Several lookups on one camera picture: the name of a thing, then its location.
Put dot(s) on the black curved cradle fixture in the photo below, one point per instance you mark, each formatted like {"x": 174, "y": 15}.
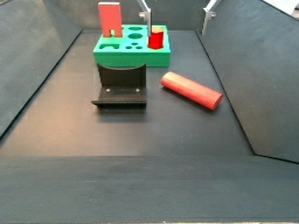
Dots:
{"x": 122, "y": 86}

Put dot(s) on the short red hexagonal peg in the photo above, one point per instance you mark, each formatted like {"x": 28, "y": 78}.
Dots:
{"x": 157, "y": 38}

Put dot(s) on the long red cylinder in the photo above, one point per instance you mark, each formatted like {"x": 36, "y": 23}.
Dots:
{"x": 193, "y": 90}

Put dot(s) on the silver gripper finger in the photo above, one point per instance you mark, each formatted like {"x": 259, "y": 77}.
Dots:
{"x": 209, "y": 14}
{"x": 146, "y": 14}

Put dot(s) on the red arch block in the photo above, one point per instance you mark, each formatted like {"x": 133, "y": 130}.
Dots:
{"x": 110, "y": 19}

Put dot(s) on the green shape sorter block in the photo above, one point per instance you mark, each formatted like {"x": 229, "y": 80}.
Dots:
{"x": 129, "y": 51}

